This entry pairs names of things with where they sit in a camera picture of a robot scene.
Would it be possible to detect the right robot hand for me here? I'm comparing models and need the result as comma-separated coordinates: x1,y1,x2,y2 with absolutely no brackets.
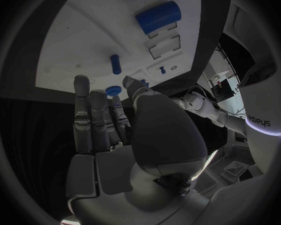
64,74,212,225

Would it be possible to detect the white task board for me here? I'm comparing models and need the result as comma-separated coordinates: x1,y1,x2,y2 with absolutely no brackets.
34,0,203,95

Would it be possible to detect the blue gear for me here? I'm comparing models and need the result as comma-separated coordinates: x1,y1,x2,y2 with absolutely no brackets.
104,85,123,97

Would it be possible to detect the blue peg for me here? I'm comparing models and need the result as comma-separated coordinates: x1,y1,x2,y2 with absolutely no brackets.
109,54,122,76

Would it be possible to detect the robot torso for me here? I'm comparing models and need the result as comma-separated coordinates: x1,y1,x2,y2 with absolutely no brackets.
222,2,281,175

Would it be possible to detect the large blue cylinder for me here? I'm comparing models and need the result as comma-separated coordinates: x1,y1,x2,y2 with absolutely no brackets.
134,0,182,35

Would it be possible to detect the white cable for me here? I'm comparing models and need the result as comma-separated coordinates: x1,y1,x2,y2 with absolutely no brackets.
185,85,224,110

